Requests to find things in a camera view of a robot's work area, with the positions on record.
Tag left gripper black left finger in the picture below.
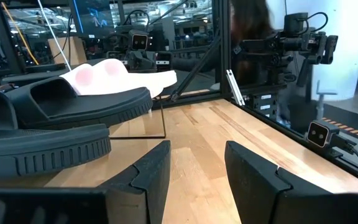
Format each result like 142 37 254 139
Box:
99 139 172 224

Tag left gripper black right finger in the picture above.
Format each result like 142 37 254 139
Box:
224 139 333 224

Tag pink slide sandal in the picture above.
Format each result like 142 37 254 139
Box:
59 63 167 99
97 58 178 88

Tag black slide sandal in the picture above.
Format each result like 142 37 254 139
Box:
4 76 154 131
0 88 112 180

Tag computer monitor with blue screen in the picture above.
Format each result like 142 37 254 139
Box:
70 0 117 39

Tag brown cardboard box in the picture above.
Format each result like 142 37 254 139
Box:
47 36 88 67

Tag black labelled control box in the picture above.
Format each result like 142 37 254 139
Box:
249 91 281 122

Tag orange black striped strip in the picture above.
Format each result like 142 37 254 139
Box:
321 116 358 141

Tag person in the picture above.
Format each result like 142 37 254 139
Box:
228 0 295 88

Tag grey depth camera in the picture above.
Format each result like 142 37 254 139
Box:
131 29 149 51
305 119 341 149

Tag black aluminium table frame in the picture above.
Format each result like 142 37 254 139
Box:
152 0 358 189

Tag white hanging cable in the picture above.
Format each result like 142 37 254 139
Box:
37 0 73 72

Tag silver aluminium bracket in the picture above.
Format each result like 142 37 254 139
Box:
225 68 246 106

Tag black camera cable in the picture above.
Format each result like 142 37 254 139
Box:
334 136 358 172

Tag yellow hanging cable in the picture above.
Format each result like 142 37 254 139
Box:
0 1 40 66

